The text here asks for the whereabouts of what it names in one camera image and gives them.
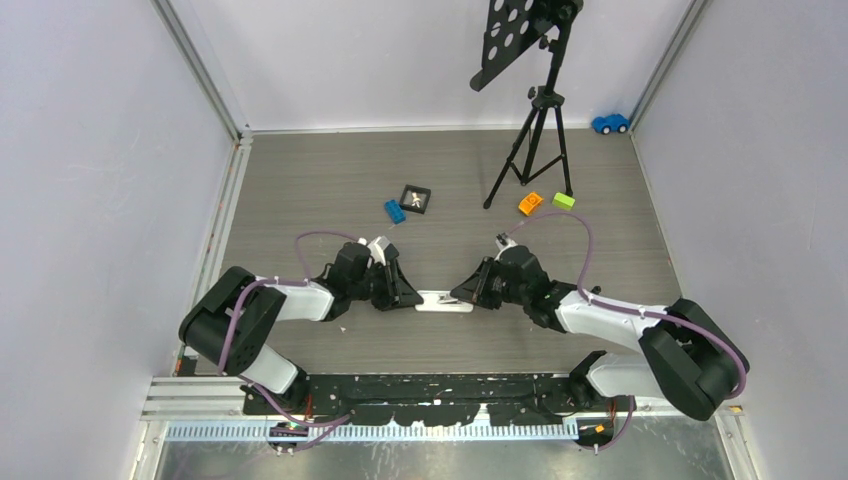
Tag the blue toy brick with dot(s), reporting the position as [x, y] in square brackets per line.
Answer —
[395, 212]

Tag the green toy brick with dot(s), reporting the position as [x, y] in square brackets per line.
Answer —
[563, 201]

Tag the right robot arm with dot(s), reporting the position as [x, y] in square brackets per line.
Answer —
[676, 353]

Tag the white remote control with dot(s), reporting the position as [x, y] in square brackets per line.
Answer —
[441, 302]

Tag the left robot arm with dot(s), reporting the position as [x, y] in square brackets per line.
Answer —
[230, 325]

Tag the blue toy car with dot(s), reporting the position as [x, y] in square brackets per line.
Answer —
[613, 123]

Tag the orange toy brick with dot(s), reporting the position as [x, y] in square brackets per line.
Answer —
[530, 204]

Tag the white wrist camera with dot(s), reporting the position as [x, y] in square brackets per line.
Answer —
[504, 242]
[381, 249]

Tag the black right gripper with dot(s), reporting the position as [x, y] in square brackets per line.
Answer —
[475, 290]

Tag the black tripod stand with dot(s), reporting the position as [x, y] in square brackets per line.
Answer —
[513, 27]

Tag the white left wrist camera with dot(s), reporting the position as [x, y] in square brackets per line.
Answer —
[381, 249]

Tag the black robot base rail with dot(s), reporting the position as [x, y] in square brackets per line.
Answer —
[431, 400]

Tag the black square frame box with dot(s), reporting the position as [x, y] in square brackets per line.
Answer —
[415, 199]

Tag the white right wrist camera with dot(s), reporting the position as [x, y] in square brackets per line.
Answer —
[504, 242]

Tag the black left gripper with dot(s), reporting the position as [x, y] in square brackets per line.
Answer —
[397, 292]

